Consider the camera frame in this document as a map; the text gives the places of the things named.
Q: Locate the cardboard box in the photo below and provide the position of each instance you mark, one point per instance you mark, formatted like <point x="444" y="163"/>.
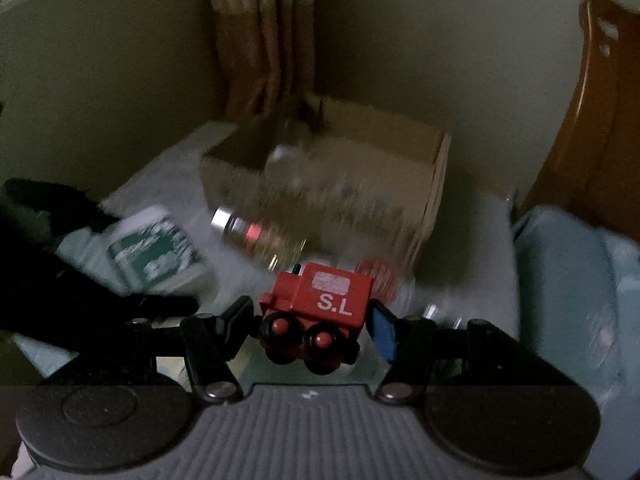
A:
<point x="350" y="180"/>

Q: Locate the light blue printed bedding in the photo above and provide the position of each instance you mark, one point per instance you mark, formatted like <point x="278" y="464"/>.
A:
<point x="565" y="285"/>

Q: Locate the red toy train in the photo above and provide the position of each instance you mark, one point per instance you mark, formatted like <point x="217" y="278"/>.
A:
<point x="314" y="316"/>

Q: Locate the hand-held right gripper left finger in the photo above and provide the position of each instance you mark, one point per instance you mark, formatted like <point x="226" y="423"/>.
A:
<point x="239" y="321"/>

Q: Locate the wooden headboard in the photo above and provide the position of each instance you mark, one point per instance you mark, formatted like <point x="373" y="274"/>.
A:
<point x="590" y="110"/>

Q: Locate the green and white box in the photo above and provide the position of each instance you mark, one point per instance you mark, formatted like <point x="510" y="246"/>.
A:
<point x="152" y="255"/>

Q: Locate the beige orange curtain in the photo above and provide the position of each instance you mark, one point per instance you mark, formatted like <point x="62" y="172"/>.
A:
<point x="260" y="35"/>

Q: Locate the clear plastic box red label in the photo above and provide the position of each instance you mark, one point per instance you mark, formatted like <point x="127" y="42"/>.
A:
<point x="382" y="275"/>

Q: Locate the glass bottle with silver cap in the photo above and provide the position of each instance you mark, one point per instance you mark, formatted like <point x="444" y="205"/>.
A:
<point x="250" y="232"/>

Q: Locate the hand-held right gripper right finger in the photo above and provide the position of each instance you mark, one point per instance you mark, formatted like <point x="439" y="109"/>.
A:
<point x="383" y="334"/>

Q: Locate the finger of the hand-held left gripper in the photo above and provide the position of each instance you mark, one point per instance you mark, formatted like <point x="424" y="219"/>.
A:
<point x="55" y="200"/>
<point x="160" y="305"/>

